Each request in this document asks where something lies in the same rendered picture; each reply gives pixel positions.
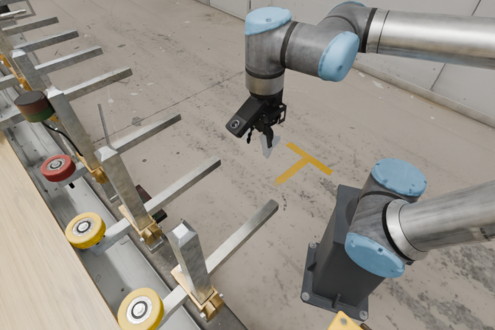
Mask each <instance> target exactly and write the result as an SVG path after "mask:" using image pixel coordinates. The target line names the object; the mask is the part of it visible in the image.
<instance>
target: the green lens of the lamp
mask: <svg viewBox="0 0 495 330"><path fill-rule="evenodd" d="M54 112H55V110H54V108H53V107H52V106H51V104H50V103H49V106H48V107H47V108H46V109H45V110H43V111H41V112H40V113H36V114H32V115H26V114H23V113H22V115H23V116H24V118H25V119H26V120H27V121H28V122H31V123H36V122H42V121H44V120H47V119H48V118H50V117H51V116H52V115H53V114H54Z"/></svg>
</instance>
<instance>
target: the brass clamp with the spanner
mask: <svg viewBox="0 0 495 330"><path fill-rule="evenodd" d="M75 154H76V156H77V157H78V158H79V160H80V161H82V163H83V164H84V165H85V167H86V169H87V170H88V171H89V173H90V174H91V176H92V180H93V181H94V182H97V183H107V180H108V181H110V180H109V179H108V176H107V175H106V174H105V171H104V170H103V168H102V166H98V167H97V168H96V169H93V170H92V169H91V168H90V166H89V165H88V164H87V163H86V161H85V159H84V158H83V157H82V156H80V155H79V154H78V152H76V153H75ZM106 179H107V180H106Z"/></svg>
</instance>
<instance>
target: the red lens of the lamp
mask: <svg viewBox="0 0 495 330"><path fill-rule="evenodd" d="M40 92H41V93H42V94H43V96H42V98H41V99H40V100H39V101H37V102H35V103H33V104H31V105H17V104H16V103H15V101H14V104H15V106H16V107H17V109H19V111H20V112H21V113H23V114H33V113H37V112H40V111H42V110H43V109H45V108H46V107H47V106H48V105H49V100H48V99H47V98H46V96H45V94H44V93H43V92H42V91H40ZM17 98H18V97H17ZM17 98H16V99H17Z"/></svg>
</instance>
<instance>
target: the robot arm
mask: <svg viewBox="0 0 495 330"><path fill-rule="evenodd" d="M291 19H292V14H291V12H290V11H289V10H288V9H284V8H283V7H263V8H259V9H256V10H253V11H252V12H250V13H249V14H248V15H247V17H246V19H245V31H244V34H245V86H246V88H247V89H248V90H249V92H250V96H249V97H248V99H247V100H246V101H245V102H244V104H243V105H242V106H241V107H240V109H239V110H238V111H237V112H236V113H235V114H234V115H233V116H232V118H231V119H230V120H229V121H228V123H227V124H226V125H225V127H226V129H227V130H228V131H229V132H230V133H232V134H233V135H234V136H236V137H237V138H241V137H243V136H244V137H245V141H246V142H247V143H248V144H249V143H250V137H251V136H252V132H253V131H254V130H255V129H257V130H258V131H259V132H263V134H262V135H260V136H259V137H260V140H261V143H262V149H263V156H264V157H265V158H269V157H270V155H271V152H272V149H273V148H274V147H275V146H276V145H277V143H278V142H279V141H280V140H281V137H280V135H274V132H273V129H272V128H271V126H273V125H274V124H276V123H277V122H278V124H280V123H282V122H284V121H285V116H286V110H287V105H285V104H284V103H283V102H282V96H283V90H284V76H285V69H289V70H293V71H297V72H300V73H303V74H308V75H311V76H313V77H318V78H320V79H322V80H325V81H332V82H339V81H341V80H343V79H344V78H345V77H346V75H347V74H348V71H349V70H350V69H351V67H352V65H353V63H354V60H355V57H356V55H357V52H359V53H366V54H369V53H374V54H380V55H390V56H395V57H405V58H411V59H416V60H427V61H432V62H438V63H448V64H454V65H459V66H469V67H475V68H481V69H490V70H495V18H489V17H478V16H468V15H448V14H437V13H418V12H407V11H397V10H382V9H381V8H375V7H366V6H365V5H364V4H362V3H361V2H358V1H345V2H343V3H341V4H338V5H337V6H336V7H334V8H333V9H332V10H331V11H330V12H329V14H328V15H327V16H326V17H325V18H324V19H323V20H322V21H321V22H320V23H319V24H318V25H317V26H315V25H312V24H305V23H302V22H297V21H292V20H291ZM279 105H283V107H281V108H280V107H279ZM283 111H284V118H283V119H281V113H282V112H283ZM425 189H426V178H425V176H424V174H423V173H422V172H421V171H420V170H419V169H418V168H417V167H415V166H413V165H412V164H410V163H408V162H406V161H403V160H401V159H397V158H383V159H381V160H379V161H377V162H376V164H375V165H374V166H373V167H372V169H371V173H370V174H369V176H368V179H367V180H366V182H365V185H364V186H363V188H362V191H361V192H360V194H359V195H357V196H356V197H354V198H353V199H351V201H350V202H349V203H348V205H347V207H346V210H345V218H346V220H347V223H348V225H349V227H350V228H349V230H348V233H347V235H346V241H345V251H346V253H347V254H348V256H349V257H350V258H351V259H352V260H353V261H354V262H355V263H356V264H358V265H359V266H360V267H362V268H364V269H365V270H367V271H369V272H371V273H373V274H375V275H379V276H381V277H385V278H398V277H400V276H402V275H403V273H404V271H405V264H406V263H407V262H408V261H420V260H424V259H425V258H426V257H427V256H428V255H429V252H430V250H435V249H441V248H452V247H458V246H464V245H475V244H480V243H486V242H495V180H491V181H488V182H485V183H481V184H478V185H475V186H470V187H468V188H464V189H460V190H457V191H454V192H449V193H447V194H442V195H439V196H437V197H432V198H429V199H426V200H422V201H418V199H419V197H420V196H421V195H422V194H423V193H424V192H425Z"/></svg>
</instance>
